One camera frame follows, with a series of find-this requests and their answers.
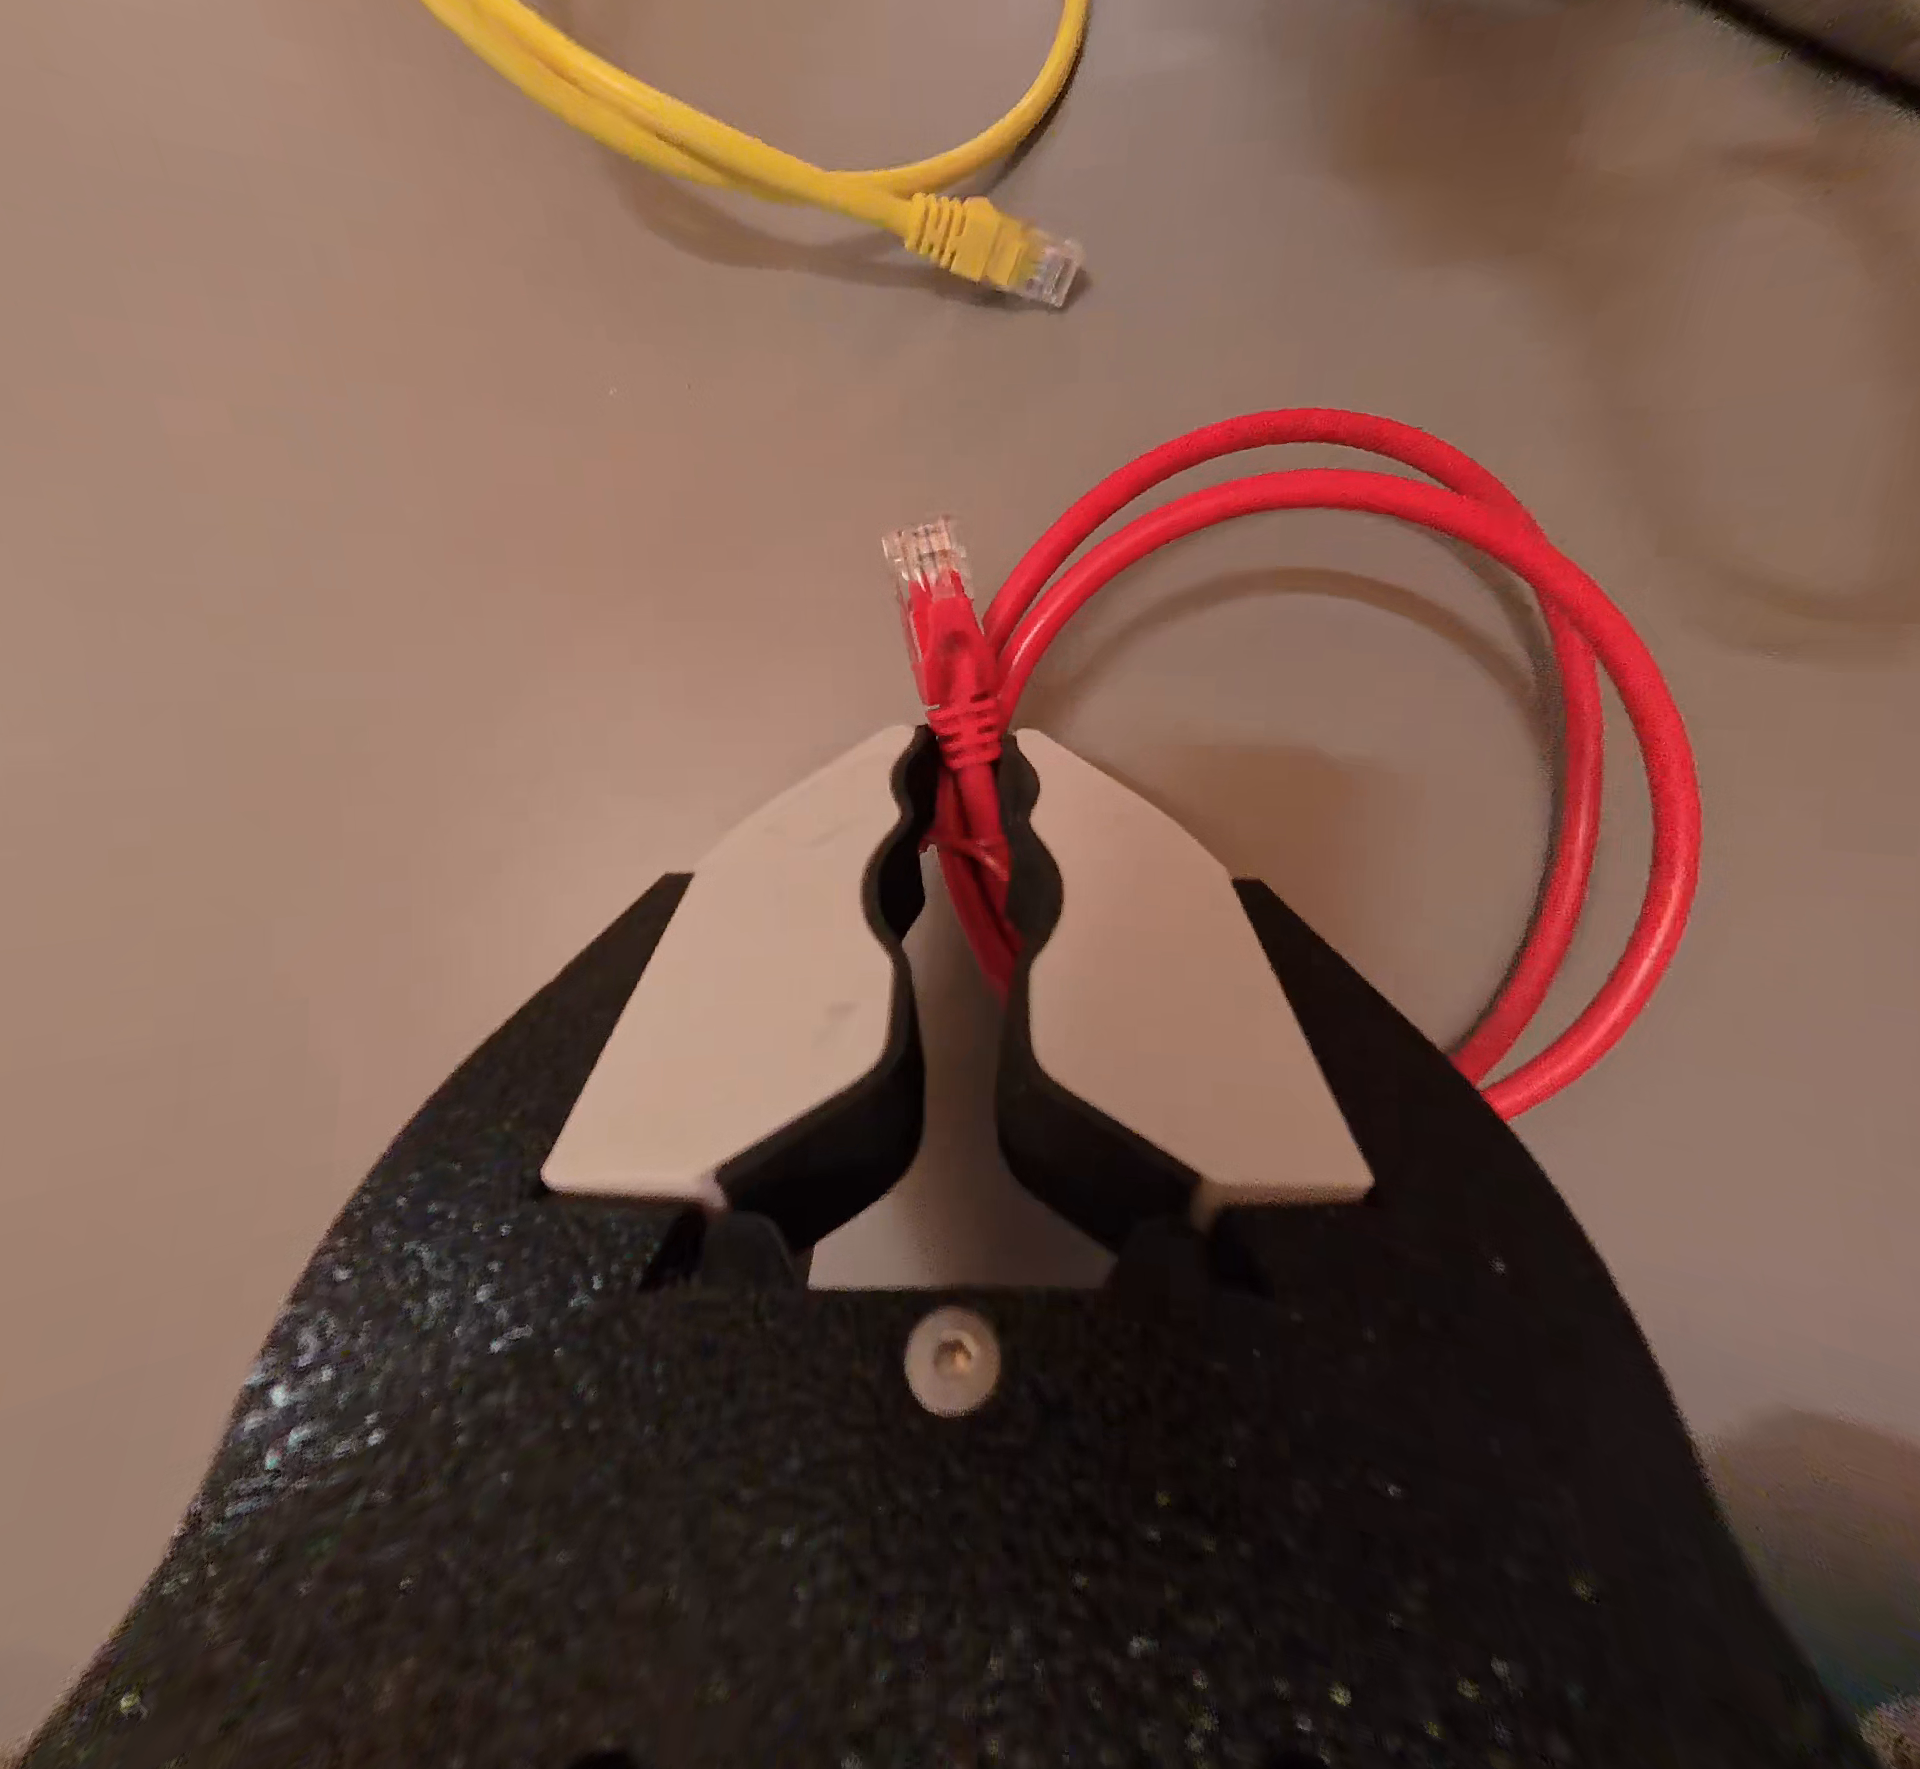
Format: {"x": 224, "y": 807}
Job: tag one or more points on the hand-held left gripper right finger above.
{"x": 1188, "y": 1036}

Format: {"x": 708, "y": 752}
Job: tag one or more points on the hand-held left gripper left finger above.
{"x": 739, "y": 1018}

